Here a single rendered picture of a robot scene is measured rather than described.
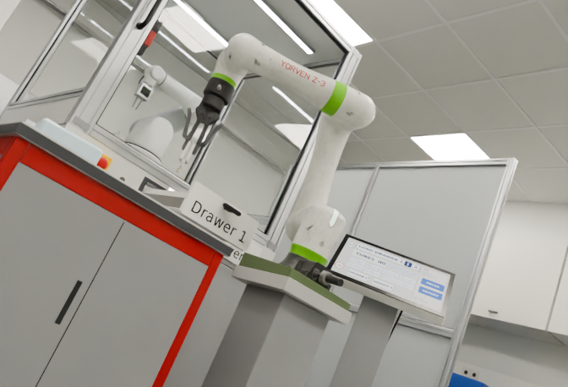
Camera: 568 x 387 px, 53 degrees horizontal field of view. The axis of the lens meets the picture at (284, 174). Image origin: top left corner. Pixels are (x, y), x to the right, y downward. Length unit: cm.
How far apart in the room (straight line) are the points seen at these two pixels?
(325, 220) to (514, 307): 331
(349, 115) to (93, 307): 99
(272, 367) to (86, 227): 68
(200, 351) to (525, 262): 332
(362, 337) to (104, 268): 139
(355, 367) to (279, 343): 85
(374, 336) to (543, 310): 251
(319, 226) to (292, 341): 35
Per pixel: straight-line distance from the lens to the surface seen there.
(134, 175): 204
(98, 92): 199
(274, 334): 166
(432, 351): 313
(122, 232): 138
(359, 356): 249
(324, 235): 177
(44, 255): 132
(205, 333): 229
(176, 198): 184
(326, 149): 200
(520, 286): 498
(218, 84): 188
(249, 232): 190
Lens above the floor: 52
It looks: 18 degrees up
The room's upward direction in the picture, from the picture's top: 24 degrees clockwise
